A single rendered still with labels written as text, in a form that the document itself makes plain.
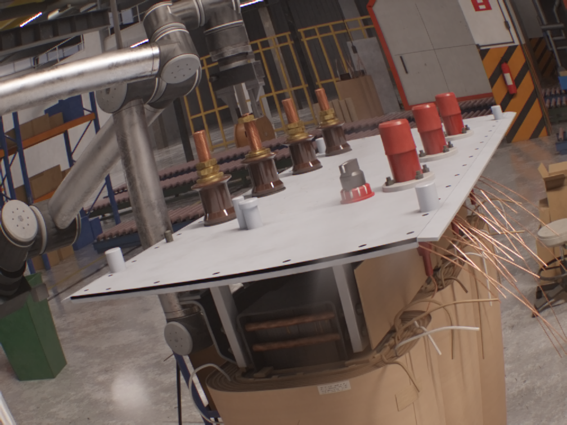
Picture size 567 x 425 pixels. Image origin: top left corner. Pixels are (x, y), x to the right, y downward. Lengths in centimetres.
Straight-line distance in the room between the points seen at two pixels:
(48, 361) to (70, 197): 354
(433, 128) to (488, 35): 1031
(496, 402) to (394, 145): 122
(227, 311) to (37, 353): 468
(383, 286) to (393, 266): 9
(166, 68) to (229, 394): 81
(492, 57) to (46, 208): 997
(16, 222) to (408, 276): 149
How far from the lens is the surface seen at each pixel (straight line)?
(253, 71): 230
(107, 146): 283
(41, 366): 649
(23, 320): 637
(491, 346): 269
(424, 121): 218
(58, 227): 316
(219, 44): 230
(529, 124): 1252
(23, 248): 300
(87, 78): 211
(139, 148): 247
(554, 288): 492
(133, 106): 248
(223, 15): 231
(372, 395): 173
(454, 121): 251
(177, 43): 219
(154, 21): 228
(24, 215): 303
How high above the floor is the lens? 165
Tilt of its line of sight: 8 degrees down
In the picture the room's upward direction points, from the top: 16 degrees counter-clockwise
